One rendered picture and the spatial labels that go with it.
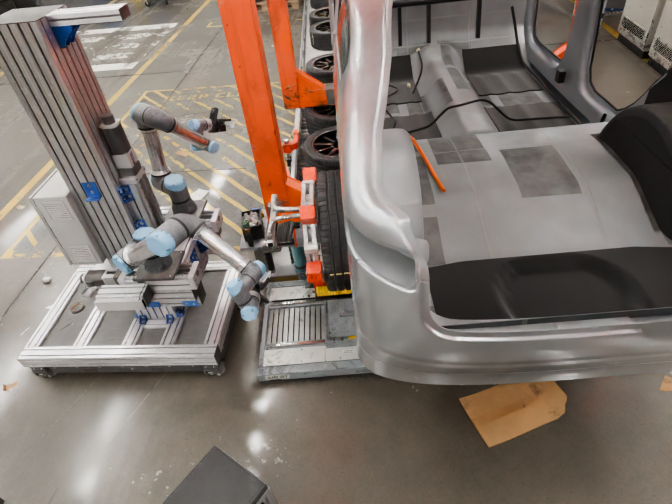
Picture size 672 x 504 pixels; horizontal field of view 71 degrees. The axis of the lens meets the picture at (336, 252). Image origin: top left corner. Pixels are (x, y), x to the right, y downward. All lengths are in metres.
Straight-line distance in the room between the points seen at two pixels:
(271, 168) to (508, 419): 1.97
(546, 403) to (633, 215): 1.11
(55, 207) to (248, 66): 1.24
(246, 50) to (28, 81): 0.99
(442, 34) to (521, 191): 2.49
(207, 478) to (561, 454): 1.76
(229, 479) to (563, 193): 2.12
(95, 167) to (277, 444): 1.73
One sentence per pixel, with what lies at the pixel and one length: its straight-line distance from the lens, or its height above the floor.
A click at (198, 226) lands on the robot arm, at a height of 1.21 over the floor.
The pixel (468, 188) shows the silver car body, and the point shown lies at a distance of 2.56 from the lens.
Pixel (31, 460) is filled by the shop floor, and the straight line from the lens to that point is 3.35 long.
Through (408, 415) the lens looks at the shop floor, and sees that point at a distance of 2.82.
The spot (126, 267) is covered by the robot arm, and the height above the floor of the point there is 0.99.
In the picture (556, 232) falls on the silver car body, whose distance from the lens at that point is 2.52.
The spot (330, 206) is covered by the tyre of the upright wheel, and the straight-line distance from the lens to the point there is 2.28.
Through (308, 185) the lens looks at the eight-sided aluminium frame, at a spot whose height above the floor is 1.11.
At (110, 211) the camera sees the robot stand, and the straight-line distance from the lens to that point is 2.76.
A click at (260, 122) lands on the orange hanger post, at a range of 2.78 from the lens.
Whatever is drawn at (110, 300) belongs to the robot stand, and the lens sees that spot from 2.79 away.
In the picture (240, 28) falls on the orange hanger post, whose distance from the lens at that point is 2.61.
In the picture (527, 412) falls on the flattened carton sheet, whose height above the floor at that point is 0.01.
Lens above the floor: 2.46
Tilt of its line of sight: 41 degrees down
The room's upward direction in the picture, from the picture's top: 7 degrees counter-clockwise
